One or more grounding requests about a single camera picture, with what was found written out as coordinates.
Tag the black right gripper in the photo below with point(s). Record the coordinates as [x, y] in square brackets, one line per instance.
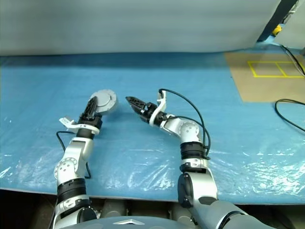
[148, 112]

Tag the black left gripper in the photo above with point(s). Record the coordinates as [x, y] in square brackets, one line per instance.
[91, 121]

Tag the silver finned motor rotor cover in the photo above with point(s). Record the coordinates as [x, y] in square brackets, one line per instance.
[106, 97]

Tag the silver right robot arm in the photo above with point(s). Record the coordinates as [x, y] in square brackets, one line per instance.
[190, 130]

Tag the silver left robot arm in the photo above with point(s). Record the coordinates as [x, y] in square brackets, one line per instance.
[71, 167]

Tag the blue foam table sheet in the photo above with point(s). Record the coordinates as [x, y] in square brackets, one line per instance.
[166, 78]

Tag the white backdrop board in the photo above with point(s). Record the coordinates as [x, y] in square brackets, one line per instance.
[119, 23]

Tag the grey rounded cylinder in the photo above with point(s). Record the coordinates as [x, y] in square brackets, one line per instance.
[176, 210]
[114, 208]

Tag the grey robot torso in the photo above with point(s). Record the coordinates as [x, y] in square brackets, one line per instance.
[131, 224]

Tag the brown cardboard sheet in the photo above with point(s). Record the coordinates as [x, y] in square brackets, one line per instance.
[262, 90]

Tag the dark blue stand leg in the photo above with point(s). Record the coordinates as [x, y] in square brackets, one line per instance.
[271, 23]

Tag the small yellow object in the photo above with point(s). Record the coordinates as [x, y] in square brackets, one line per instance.
[277, 30]

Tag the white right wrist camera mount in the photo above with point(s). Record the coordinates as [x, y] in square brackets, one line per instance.
[159, 108]

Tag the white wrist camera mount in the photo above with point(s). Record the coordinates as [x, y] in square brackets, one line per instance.
[159, 108]
[88, 128]

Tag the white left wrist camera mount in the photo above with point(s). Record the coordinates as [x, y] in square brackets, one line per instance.
[88, 128]

